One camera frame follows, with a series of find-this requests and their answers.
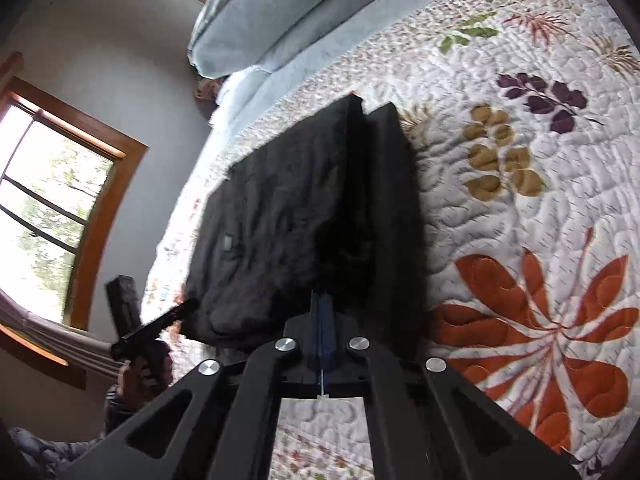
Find flat grey pillow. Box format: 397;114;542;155
187;0;417;80

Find striped beige curtain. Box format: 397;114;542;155
0;287;120;377

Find floral quilted bed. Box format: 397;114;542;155
141;0;640;480

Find person's grey patterned clothing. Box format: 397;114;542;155
7;425;107;480

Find person's left hand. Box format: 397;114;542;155
117;341;174;412

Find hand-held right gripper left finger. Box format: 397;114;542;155
59;293;325;480

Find light blue bed sheet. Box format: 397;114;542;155
207;0;593;132

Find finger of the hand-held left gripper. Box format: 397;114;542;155
110;298;200;362
105;274;142;342

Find wooden frame window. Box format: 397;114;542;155
0;51;150;332

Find black pants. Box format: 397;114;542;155
180;92;429;362

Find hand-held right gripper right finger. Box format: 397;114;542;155
324;293;584;480

